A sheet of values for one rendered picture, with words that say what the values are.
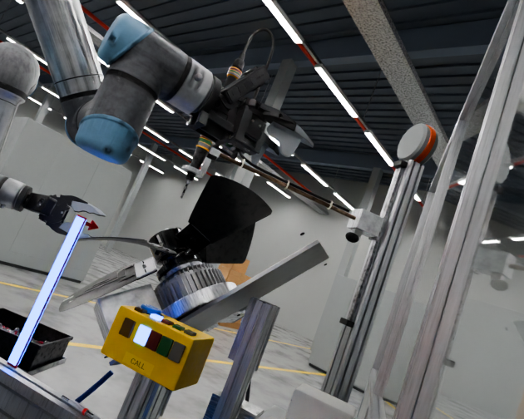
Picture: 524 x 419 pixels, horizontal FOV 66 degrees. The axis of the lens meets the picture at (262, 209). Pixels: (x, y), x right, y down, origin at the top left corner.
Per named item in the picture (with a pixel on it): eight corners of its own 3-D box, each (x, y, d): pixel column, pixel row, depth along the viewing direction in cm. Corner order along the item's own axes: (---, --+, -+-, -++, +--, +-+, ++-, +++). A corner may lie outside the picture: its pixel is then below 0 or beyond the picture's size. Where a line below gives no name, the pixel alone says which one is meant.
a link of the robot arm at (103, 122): (111, 168, 63) (140, 106, 65) (135, 167, 54) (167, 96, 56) (61, 144, 59) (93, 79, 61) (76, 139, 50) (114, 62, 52)
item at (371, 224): (368, 240, 146) (376, 219, 147) (380, 240, 139) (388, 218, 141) (345, 229, 143) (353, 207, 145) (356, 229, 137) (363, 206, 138)
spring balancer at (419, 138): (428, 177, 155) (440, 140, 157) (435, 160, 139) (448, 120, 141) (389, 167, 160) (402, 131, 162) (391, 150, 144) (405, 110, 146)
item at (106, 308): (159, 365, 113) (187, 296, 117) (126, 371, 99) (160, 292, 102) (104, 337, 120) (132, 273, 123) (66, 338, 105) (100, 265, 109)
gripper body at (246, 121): (236, 161, 72) (179, 127, 65) (250, 120, 74) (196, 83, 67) (264, 155, 66) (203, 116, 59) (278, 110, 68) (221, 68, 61)
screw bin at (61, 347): (62, 362, 109) (74, 337, 110) (27, 376, 92) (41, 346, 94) (-9, 332, 110) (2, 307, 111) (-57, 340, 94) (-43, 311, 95)
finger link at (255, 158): (259, 174, 79) (235, 151, 72) (267, 148, 81) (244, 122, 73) (272, 175, 78) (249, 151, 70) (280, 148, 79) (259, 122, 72)
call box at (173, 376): (195, 391, 75) (216, 337, 77) (170, 401, 66) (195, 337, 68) (127, 356, 80) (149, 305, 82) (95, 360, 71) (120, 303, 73)
